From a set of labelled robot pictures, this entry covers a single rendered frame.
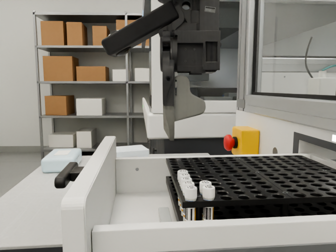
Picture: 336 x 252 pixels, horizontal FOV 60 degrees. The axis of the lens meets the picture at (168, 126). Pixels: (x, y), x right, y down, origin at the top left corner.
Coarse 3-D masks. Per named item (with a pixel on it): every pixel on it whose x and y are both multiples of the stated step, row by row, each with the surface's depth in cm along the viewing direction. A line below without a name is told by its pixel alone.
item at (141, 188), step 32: (128, 160) 47; (160, 160) 48; (320, 160) 48; (128, 192) 48; (160, 192) 48; (128, 224) 25; (160, 224) 25; (192, 224) 25; (224, 224) 25; (256, 224) 25; (288, 224) 25; (320, 224) 25
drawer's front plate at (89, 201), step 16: (112, 144) 44; (96, 160) 33; (112, 160) 43; (80, 176) 27; (96, 176) 27; (112, 176) 43; (80, 192) 23; (96, 192) 27; (112, 192) 43; (64, 208) 21; (80, 208) 21; (96, 208) 27; (112, 208) 42; (64, 224) 21; (80, 224) 21; (96, 224) 27; (64, 240) 21; (80, 240) 22
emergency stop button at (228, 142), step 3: (225, 135) 71; (228, 135) 70; (225, 138) 71; (228, 138) 70; (231, 138) 70; (225, 141) 70; (228, 141) 69; (231, 141) 69; (234, 141) 70; (225, 144) 70; (228, 144) 69; (231, 144) 69; (234, 144) 70; (225, 147) 71; (228, 147) 70; (231, 147) 70; (228, 150) 71
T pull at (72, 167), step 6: (72, 162) 38; (66, 168) 35; (72, 168) 36; (78, 168) 36; (60, 174) 33; (66, 174) 33; (72, 174) 34; (78, 174) 34; (54, 180) 32; (60, 180) 32; (66, 180) 33; (72, 180) 34; (54, 186) 32; (60, 186) 32
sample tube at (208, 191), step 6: (204, 186) 29; (210, 186) 29; (204, 192) 28; (210, 192) 28; (204, 198) 29; (210, 198) 28; (204, 210) 29; (210, 210) 29; (204, 216) 29; (210, 216) 29
